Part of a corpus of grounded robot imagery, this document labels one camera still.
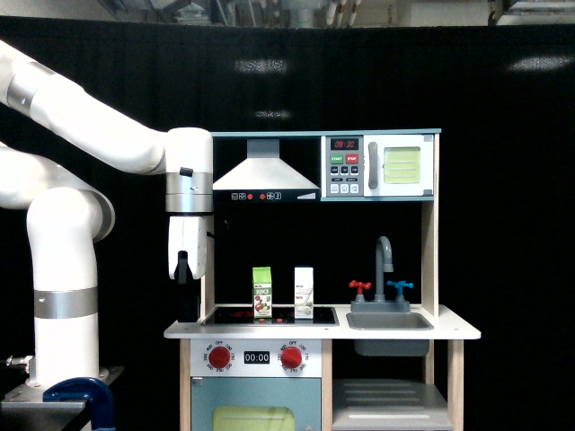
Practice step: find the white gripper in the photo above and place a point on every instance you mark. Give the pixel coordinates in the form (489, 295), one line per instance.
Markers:
(187, 261)

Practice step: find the green juice box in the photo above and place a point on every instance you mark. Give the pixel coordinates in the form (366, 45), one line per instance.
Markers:
(261, 293)

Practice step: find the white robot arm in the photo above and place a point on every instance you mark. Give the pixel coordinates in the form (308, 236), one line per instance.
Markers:
(66, 216)

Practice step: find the grey toy sink basin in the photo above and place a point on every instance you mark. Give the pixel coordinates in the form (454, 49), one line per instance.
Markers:
(385, 334)

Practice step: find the black toy stovetop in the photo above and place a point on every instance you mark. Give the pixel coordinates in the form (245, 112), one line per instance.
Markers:
(281, 316)

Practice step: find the left red stove knob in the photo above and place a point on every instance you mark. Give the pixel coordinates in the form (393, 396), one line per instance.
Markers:
(219, 357)

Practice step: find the red stove knob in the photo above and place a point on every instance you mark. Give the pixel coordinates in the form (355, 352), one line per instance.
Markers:
(291, 358)
(219, 357)

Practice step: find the white milk carton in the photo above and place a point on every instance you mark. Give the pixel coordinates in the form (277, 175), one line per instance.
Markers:
(304, 293)

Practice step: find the teal toy oven door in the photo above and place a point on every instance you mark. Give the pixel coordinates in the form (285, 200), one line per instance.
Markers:
(256, 403)

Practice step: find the right red stove knob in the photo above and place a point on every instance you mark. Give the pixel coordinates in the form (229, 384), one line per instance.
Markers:
(291, 358)

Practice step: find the wooden toy kitchen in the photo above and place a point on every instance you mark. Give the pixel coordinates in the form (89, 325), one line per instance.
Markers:
(337, 238)

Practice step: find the silver toy range hood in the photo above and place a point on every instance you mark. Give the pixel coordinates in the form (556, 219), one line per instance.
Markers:
(263, 177)

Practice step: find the blue C-clamp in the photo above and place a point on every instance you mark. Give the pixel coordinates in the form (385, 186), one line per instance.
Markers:
(95, 392)

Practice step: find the grey toy faucet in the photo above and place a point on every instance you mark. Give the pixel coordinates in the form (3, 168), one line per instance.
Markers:
(384, 264)

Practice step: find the white toy microwave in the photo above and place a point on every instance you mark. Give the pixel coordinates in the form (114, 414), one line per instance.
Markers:
(378, 165)

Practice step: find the grey lower shelf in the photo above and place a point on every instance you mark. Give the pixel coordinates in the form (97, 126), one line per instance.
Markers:
(388, 404)

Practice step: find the red tap handle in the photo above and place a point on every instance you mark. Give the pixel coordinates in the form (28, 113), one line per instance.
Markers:
(360, 288)

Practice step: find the grey metal base plate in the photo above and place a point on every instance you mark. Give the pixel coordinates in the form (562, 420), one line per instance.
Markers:
(23, 408)

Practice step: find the blue tap handle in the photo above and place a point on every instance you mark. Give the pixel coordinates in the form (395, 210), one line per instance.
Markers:
(399, 286)

